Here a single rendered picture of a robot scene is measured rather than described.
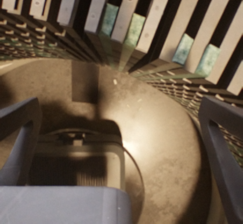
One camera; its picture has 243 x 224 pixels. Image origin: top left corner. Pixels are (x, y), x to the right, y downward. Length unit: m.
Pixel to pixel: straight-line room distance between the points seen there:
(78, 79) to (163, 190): 0.83
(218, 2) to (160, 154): 1.17
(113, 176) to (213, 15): 0.91
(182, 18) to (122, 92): 1.05
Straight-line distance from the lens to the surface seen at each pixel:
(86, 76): 1.15
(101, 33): 0.18
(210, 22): 0.20
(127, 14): 0.18
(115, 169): 1.02
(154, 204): 1.46
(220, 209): 1.45
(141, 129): 1.27
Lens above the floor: 1.23
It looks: 84 degrees down
